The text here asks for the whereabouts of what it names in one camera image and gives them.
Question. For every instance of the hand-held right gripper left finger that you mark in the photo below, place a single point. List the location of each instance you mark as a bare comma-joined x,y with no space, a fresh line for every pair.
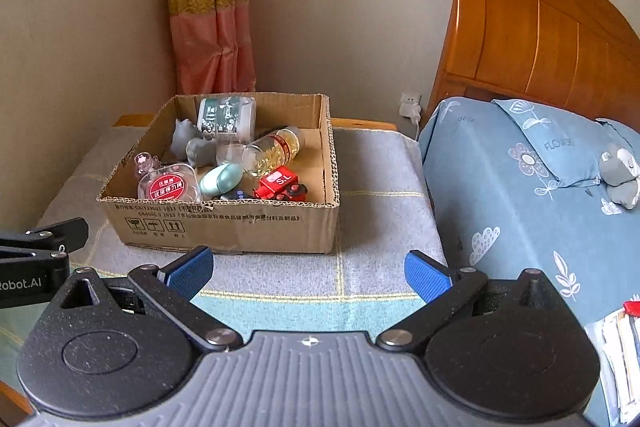
187,272

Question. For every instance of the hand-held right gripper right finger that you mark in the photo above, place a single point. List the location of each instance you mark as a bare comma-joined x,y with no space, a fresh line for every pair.
425,274

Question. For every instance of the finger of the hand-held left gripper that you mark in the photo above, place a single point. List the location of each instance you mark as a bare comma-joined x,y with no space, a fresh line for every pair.
50,234
35,263

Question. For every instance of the cardboard box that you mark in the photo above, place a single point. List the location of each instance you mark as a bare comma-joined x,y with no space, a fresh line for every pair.
225,227

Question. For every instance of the grey cat figurine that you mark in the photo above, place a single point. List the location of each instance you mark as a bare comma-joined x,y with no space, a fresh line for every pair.
200,152

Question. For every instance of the round clear container red label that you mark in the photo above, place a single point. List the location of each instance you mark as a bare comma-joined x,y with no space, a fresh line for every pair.
167,184

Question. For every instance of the dark blue small toy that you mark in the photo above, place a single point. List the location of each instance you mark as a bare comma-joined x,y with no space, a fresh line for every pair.
235,195

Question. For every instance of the blue floral bed sheet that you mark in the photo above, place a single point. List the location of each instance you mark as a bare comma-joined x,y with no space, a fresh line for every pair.
490,207

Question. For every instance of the teal egg-shaped case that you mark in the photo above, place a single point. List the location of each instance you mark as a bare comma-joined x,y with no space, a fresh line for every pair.
220,179

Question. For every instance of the pink glass bottle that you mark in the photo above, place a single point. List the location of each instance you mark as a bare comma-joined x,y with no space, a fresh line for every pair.
145,163

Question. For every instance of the clear glass cup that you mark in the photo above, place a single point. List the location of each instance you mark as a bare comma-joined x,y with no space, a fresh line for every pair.
229,153

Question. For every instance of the clear bottle yellow capsules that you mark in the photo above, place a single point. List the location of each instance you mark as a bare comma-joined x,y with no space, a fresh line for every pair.
270,152

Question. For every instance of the clear plastic box green print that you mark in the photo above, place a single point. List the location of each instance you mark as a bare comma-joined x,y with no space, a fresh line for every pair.
225,117

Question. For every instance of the white charger plug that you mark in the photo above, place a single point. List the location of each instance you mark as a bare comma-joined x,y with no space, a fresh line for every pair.
410,111

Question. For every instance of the blue floral pillow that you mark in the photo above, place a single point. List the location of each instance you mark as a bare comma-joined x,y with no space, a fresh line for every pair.
560,142

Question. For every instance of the stack of papers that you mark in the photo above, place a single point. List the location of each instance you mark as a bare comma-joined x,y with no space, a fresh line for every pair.
617,357

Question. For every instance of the small red object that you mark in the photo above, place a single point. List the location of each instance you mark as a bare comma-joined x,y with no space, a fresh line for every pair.
632,308

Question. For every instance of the grey plush toy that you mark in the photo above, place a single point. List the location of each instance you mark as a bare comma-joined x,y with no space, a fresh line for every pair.
620,172

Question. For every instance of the pink curtain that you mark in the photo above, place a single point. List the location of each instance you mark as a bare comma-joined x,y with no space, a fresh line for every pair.
210,7

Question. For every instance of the wooden bed headboard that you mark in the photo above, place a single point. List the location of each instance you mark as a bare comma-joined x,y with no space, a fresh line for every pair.
540,32

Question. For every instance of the white wall socket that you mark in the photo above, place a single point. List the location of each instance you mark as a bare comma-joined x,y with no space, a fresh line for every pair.
411,99

